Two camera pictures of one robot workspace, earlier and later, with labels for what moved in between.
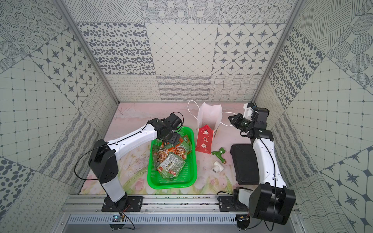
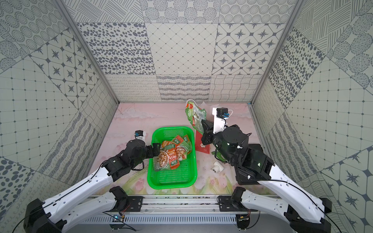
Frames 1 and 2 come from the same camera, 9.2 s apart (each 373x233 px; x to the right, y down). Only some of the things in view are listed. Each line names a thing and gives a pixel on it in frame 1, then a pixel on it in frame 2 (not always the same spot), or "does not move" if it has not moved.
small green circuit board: [117, 218] does not move
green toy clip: [219, 154] does not move
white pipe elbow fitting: [217, 167] does not move
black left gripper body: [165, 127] → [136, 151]
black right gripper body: [242, 124] → [217, 141]
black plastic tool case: [245, 164] does not move
